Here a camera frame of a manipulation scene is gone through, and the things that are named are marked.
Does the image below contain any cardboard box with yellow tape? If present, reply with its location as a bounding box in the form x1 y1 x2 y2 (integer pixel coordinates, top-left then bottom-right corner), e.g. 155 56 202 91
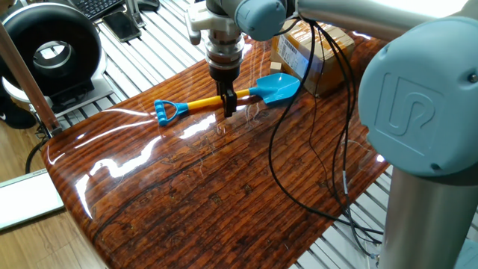
270 20 356 98

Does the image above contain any blue yellow toy shovel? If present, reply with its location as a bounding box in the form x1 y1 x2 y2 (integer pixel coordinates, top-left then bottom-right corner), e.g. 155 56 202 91
154 72 302 127

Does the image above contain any slanted brown frame post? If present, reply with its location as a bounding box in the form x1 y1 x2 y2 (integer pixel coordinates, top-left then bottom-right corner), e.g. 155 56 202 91
0 22 63 137

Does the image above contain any black computer mouse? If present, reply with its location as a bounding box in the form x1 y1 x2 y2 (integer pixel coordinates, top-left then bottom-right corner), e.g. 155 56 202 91
136 0 161 11

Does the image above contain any white flat panel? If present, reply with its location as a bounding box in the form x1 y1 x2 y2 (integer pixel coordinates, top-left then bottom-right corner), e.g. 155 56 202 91
0 167 65 232

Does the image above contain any black ring-shaped device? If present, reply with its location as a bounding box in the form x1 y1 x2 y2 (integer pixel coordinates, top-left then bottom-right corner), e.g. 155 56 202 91
0 2 104 99

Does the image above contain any black floor cable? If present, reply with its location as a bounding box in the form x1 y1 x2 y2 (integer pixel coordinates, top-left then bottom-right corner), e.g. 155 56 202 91
25 126 52 175

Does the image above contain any black smartphone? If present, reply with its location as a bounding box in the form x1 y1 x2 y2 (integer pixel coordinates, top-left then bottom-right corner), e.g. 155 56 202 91
102 10 142 43

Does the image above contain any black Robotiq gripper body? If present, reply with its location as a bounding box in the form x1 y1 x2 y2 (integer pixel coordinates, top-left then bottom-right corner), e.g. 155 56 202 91
208 65 240 85

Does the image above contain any black keyboard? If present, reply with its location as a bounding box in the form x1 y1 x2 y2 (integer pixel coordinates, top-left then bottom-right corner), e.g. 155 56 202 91
69 0 125 22

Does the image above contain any black cable bundle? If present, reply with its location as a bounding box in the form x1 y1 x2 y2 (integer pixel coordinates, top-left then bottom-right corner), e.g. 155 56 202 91
267 18 385 259

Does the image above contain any black shoe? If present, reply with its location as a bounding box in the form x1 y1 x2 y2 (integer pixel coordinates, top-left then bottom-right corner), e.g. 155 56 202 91
0 99 37 130

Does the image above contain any white wrist mounting bracket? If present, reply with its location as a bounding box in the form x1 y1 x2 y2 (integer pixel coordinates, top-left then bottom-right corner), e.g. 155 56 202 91
185 1 243 46

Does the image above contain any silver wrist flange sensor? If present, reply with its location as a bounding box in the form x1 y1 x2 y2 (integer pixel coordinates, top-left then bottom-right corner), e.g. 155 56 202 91
204 29 246 70

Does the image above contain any white device base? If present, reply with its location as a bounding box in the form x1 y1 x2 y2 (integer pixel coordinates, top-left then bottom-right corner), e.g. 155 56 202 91
1 63 115 113

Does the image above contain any metal stand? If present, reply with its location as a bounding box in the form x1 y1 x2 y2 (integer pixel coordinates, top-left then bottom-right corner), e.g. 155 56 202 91
125 0 146 29

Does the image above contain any grey ribbed aluminium table base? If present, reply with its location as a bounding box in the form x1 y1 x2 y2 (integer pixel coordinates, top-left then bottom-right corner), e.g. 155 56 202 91
289 164 478 269

